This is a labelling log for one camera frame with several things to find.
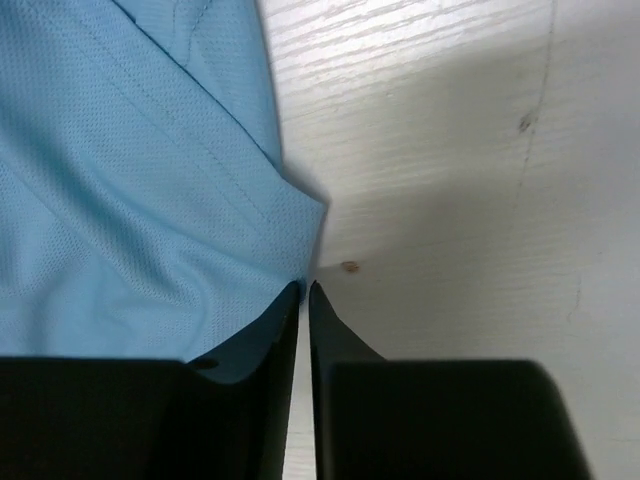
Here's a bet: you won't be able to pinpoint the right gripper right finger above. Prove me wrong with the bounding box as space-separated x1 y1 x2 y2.
308 284 591 479

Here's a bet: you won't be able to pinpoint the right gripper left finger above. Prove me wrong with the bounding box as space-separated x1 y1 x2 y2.
1 283 300 479

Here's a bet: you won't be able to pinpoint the light blue shorts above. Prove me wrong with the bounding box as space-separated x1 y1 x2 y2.
1 1 324 360

